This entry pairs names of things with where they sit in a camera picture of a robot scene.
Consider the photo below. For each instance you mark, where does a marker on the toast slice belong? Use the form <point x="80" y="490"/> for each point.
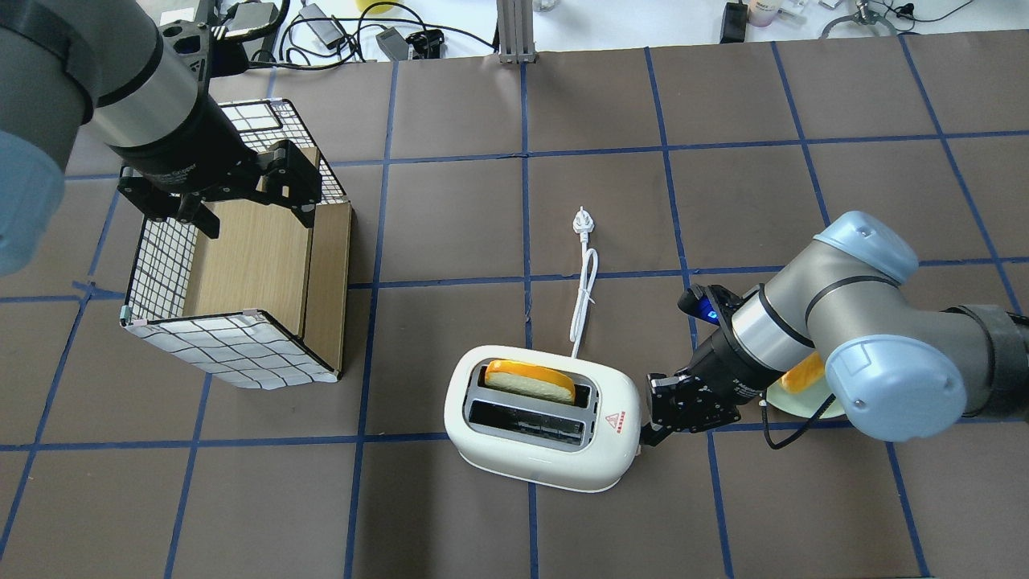
<point x="526" y="379"/>

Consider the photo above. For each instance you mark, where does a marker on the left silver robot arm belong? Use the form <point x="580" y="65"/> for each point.
<point x="143" y="90"/>

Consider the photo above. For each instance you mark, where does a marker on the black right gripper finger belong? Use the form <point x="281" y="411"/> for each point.
<point x="654" y="432"/>

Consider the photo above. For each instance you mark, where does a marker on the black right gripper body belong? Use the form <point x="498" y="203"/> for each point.
<point x="726" y="363"/>

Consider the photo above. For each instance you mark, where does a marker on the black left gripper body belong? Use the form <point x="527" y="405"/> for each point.
<point x="195" y="149"/>

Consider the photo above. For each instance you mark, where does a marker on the black power adapter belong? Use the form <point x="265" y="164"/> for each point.
<point x="735" y="22"/>

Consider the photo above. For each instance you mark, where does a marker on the green plate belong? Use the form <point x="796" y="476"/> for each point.
<point x="801" y="404"/>

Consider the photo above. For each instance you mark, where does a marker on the aluminium frame post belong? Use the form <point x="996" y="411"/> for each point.
<point x="516" y="42"/>

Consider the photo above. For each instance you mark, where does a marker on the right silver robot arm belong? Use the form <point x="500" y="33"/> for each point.
<point x="897" y="371"/>

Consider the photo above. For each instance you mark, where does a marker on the wire grid basket with wood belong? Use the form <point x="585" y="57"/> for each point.
<point x="262" y="305"/>

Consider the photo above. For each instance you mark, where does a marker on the white toaster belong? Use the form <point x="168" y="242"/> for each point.
<point x="583" y="441"/>

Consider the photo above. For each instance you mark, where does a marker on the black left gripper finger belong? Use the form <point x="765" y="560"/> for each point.
<point x="290" y="179"/>
<point x="192" y="211"/>

